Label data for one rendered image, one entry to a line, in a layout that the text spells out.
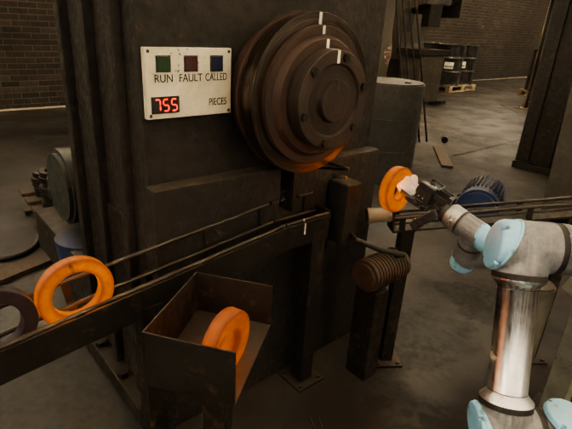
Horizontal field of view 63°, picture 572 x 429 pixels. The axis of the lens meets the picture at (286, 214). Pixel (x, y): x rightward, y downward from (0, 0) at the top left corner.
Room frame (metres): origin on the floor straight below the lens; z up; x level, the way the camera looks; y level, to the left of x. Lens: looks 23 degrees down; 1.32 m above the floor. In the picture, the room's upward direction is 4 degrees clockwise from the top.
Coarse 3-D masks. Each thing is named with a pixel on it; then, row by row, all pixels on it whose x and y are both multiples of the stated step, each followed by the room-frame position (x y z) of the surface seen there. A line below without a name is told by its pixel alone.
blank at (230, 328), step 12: (228, 312) 0.83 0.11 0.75; (240, 312) 0.84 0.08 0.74; (216, 324) 0.79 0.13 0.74; (228, 324) 0.80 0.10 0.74; (240, 324) 0.84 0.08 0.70; (204, 336) 0.78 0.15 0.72; (216, 336) 0.77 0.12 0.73; (228, 336) 0.83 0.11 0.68; (240, 336) 0.85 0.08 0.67; (228, 348) 0.82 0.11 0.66; (240, 348) 0.85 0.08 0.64
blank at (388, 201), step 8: (392, 168) 1.47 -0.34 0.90; (400, 168) 1.47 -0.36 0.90; (384, 176) 1.45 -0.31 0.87; (392, 176) 1.43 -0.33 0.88; (400, 176) 1.46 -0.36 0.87; (384, 184) 1.43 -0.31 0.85; (392, 184) 1.43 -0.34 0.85; (384, 192) 1.42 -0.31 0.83; (392, 192) 1.44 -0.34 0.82; (384, 200) 1.42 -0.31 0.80; (392, 200) 1.44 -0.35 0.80; (400, 200) 1.47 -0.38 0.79; (384, 208) 1.44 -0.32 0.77; (392, 208) 1.44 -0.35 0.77; (400, 208) 1.47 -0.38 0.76
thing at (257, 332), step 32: (192, 288) 1.01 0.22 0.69; (224, 288) 1.01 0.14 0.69; (256, 288) 0.99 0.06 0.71; (160, 320) 0.85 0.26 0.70; (192, 320) 0.99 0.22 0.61; (256, 320) 0.99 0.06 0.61; (160, 352) 0.77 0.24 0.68; (192, 352) 0.75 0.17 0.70; (224, 352) 0.74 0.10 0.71; (256, 352) 0.88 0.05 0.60; (160, 384) 0.77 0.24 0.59; (192, 384) 0.75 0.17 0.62; (224, 384) 0.74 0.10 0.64; (224, 416) 0.87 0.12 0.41
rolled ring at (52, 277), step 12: (60, 264) 0.95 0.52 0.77; (72, 264) 0.96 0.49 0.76; (84, 264) 0.98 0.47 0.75; (96, 264) 1.00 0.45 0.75; (48, 276) 0.92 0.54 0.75; (60, 276) 0.94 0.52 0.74; (96, 276) 1.00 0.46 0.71; (108, 276) 1.01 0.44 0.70; (36, 288) 0.92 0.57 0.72; (48, 288) 0.92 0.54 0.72; (108, 288) 1.01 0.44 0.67; (36, 300) 0.91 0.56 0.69; (48, 300) 0.91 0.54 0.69; (96, 300) 1.00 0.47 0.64; (48, 312) 0.91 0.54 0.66; (60, 312) 0.94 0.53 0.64; (72, 312) 0.97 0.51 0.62; (60, 324) 0.93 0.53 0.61
